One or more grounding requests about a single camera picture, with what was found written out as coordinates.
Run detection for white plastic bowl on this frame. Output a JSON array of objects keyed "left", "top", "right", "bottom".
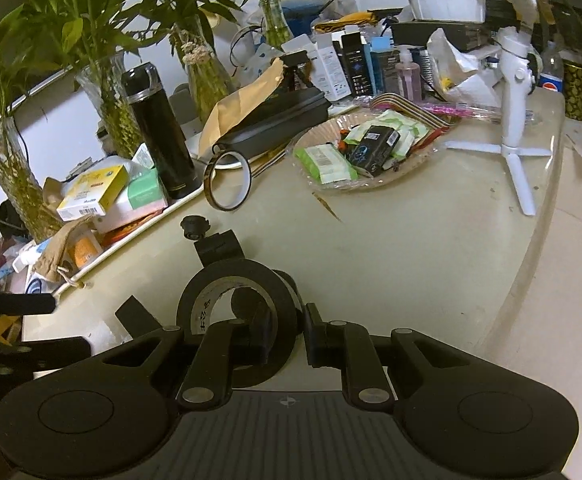
[{"left": 400, "top": 0, "right": 492, "bottom": 24}]

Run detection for brown drawstring paper pouch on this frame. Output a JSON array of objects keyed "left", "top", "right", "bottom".
[{"left": 36, "top": 217, "right": 96, "bottom": 287}]

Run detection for black zip case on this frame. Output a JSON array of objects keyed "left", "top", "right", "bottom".
[{"left": 213, "top": 87, "right": 332, "bottom": 159}]

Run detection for white squeeze bottle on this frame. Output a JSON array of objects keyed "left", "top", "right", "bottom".
[{"left": 13, "top": 249, "right": 42, "bottom": 274}]

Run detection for yellow cloth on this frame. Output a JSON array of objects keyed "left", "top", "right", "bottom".
[{"left": 315, "top": 9, "right": 380, "bottom": 31}]

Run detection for brown paper envelope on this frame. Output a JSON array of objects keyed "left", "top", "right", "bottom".
[{"left": 198, "top": 57, "right": 288, "bottom": 159}]

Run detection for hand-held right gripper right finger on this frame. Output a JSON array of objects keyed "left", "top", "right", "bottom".
[{"left": 304, "top": 303, "right": 474, "bottom": 416}]

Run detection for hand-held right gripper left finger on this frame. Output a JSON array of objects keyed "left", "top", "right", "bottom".
[{"left": 98, "top": 304, "right": 278, "bottom": 412}]

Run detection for black thermos bottle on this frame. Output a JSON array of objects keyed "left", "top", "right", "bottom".
[{"left": 121, "top": 62, "right": 204, "bottom": 201}]

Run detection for green wipes packet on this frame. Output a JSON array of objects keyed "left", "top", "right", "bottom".
[{"left": 294, "top": 144, "right": 360, "bottom": 185}]

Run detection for amber tape roll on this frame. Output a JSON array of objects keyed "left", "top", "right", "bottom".
[{"left": 206, "top": 152, "right": 254, "bottom": 211}]

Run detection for blue upright carton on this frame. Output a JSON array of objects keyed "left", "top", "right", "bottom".
[{"left": 363, "top": 37, "right": 402, "bottom": 96}]

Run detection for white plastic bag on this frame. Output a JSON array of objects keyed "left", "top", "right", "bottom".
[{"left": 426, "top": 27, "right": 502, "bottom": 107}]

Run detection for white tray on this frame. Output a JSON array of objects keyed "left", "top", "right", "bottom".
[{"left": 21, "top": 150, "right": 272, "bottom": 293}]

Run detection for bamboo in small glass vase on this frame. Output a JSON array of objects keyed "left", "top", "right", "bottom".
[{"left": 236, "top": 0, "right": 310, "bottom": 52}]

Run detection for yellow patterned pot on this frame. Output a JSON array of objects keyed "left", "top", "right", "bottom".
[{"left": 563, "top": 60, "right": 582, "bottom": 121}]

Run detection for black camera clamp mount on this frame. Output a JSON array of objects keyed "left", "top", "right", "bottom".
[{"left": 180, "top": 215, "right": 246, "bottom": 267}]

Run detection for black bag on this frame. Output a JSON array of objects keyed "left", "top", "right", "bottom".
[{"left": 0, "top": 200, "right": 34, "bottom": 242}]

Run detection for black tape roll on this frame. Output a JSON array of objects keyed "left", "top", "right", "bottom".
[{"left": 177, "top": 259, "right": 302, "bottom": 390}]

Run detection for glass plate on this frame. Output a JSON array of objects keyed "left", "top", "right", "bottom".
[{"left": 286, "top": 111, "right": 448, "bottom": 194}]

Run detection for pile of green-white sachets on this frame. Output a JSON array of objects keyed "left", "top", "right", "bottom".
[{"left": 343, "top": 111, "right": 430, "bottom": 159}]

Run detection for bamboo in tall glass vase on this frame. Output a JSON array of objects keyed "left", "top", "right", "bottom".
[{"left": 0, "top": 5, "right": 66, "bottom": 243}]

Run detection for yellow cardboard box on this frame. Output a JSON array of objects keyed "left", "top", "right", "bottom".
[{"left": 57, "top": 165, "right": 130, "bottom": 222}]

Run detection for white gimbal tripod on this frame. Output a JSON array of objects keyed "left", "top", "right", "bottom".
[{"left": 443, "top": 0, "right": 554, "bottom": 217}]

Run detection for small black box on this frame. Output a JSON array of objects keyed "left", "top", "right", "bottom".
[{"left": 346, "top": 127, "right": 402, "bottom": 171}]

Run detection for bamboo in string-tied vase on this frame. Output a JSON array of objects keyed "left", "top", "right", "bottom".
[{"left": 121, "top": 0, "right": 236, "bottom": 124}]

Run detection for orange packet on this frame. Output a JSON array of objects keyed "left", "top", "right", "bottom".
[{"left": 73, "top": 235, "right": 103, "bottom": 269}]

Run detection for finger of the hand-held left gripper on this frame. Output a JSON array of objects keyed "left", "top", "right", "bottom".
[
  {"left": 0, "top": 337, "right": 93, "bottom": 403},
  {"left": 0, "top": 287, "right": 58, "bottom": 317}
]

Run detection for white upright carton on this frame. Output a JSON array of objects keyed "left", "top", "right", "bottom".
[{"left": 315, "top": 35, "right": 350, "bottom": 102}]

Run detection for pink glitter pen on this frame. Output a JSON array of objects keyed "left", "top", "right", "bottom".
[{"left": 422, "top": 102, "right": 502, "bottom": 122}]

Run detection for striped curved strips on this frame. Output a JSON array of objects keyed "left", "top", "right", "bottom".
[{"left": 370, "top": 92, "right": 452, "bottom": 132}]

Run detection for blue label soda bottle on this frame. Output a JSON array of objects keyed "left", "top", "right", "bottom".
[{"left": 538, "top": 40, "right": 567, "bottom": 94}]

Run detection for flat black box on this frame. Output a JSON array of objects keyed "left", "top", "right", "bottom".
[{"left": 390, "top": 20, "right": 502, "bottom": 54}]

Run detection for pink soap pump bottle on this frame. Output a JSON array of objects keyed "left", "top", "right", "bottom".
[{"left": 394, "top": 45, "right": 424, "bottom": 101}]

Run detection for bamboo in wide glass vase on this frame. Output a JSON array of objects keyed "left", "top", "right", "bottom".
[{"left": 21, "top": 0, "right": 146, "bottom": 159}]

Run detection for green tissue pack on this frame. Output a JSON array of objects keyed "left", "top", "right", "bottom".
[{"left": 98, "top": 142, "right": 170, "bottom": 227}]

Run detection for brown stick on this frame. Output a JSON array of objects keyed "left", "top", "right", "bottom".
[{"left": 312, "top": 190, "right": 344, "bottom": 222}]

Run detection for black upright carton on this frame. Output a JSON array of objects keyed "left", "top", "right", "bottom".
[{"left": 341, "top": 32, "right": 374, "bottom": 99}]

